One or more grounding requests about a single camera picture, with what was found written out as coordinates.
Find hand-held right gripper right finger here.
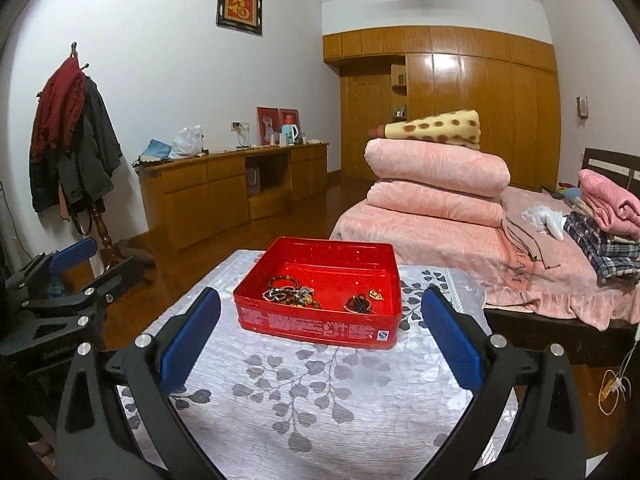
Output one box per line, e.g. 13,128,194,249
421,287,587,480

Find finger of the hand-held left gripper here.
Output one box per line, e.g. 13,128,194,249
22,256,137,348
4,237,99,301

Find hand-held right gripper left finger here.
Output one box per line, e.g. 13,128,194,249
52,287,222,480

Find brown bead bracelet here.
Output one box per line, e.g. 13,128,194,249
289,287,324,309

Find red tin box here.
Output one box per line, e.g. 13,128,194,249
233,236,401,347

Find wooden coat rack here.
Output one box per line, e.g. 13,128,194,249
69,41,151,287

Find brown shoes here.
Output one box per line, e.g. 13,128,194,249
114,239,157,269

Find pink bedspread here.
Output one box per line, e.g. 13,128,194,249
329,187,640,332

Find grey leaf-print tablecloth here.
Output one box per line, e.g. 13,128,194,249
115,248,521,480

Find wooden sideboard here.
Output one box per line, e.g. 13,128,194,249
134,142,330,254

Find dusty pink printed blanket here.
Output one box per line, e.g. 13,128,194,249
499,192,606,282

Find pink folded quilt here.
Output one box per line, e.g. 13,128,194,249
366,180,506,229
363,138,511,197

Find red jacket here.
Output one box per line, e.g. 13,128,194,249
28,55,87,164

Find white cloth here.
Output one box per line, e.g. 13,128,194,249
520,204,569,240

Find white plastic bag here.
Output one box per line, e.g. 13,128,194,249
168,124,206,160

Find plaid folded clothes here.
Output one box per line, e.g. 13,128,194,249
563,212,640,282

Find pink folded garment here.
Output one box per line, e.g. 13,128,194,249
577,168,640,241

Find dark wooden headboard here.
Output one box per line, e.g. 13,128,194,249
581,147,640,196

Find wooden wardrobe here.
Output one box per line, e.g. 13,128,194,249
322,25,560,194

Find framed red calligraphy picture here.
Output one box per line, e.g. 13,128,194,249
215,0,264,37

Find dark wooden bed frame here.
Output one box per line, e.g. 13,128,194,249
482,304,640,367

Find white cable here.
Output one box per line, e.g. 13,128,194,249
597,319,640,417

